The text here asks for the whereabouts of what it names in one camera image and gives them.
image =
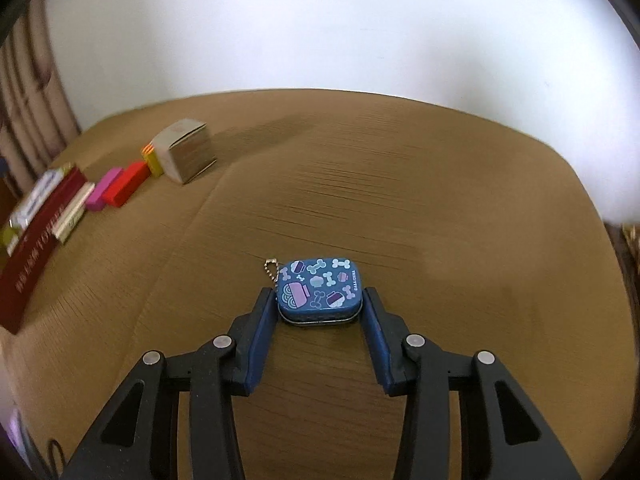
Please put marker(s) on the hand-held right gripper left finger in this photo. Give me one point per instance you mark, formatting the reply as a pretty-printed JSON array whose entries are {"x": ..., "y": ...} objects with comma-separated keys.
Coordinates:
[{"x": 257, "y": 340}]

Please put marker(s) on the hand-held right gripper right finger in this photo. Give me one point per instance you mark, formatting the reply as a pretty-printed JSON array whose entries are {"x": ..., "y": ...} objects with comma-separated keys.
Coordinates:
[{"x": 375, "y": 340}]

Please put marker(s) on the beige carton box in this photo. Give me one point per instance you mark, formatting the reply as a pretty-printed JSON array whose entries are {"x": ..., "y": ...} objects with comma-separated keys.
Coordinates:
[{"x": 187, "y": 155}]

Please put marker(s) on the red block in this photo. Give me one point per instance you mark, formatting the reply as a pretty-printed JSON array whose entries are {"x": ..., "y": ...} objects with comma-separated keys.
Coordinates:
[{"x": 127, "y": 182}]

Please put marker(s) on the yellow orange striped cube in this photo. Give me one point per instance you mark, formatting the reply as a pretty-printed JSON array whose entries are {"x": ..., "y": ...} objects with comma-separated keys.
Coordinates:
[{"x": 152, "y": 162}]

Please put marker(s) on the magenta block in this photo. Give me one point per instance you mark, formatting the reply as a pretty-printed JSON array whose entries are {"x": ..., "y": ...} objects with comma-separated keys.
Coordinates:
[{"x": 102, "y": 190}]

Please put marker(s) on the silver ribbed metal box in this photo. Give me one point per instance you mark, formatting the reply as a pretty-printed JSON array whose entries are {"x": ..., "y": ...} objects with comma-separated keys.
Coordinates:
[{"x": 75, "y": 210}]

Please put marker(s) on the red tin box gold inside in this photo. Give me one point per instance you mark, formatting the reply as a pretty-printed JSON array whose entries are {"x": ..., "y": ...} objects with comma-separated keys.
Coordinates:
[{"x": 30, "y": 270}]

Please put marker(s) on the clear plastic box with label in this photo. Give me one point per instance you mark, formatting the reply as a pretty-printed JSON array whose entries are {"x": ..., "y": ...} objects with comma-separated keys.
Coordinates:
[{"x": 35, "y": 200}]

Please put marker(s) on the beige floral curtain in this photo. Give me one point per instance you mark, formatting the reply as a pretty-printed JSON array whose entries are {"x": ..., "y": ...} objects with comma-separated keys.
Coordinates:
[{"x": 35, "y": 110}]

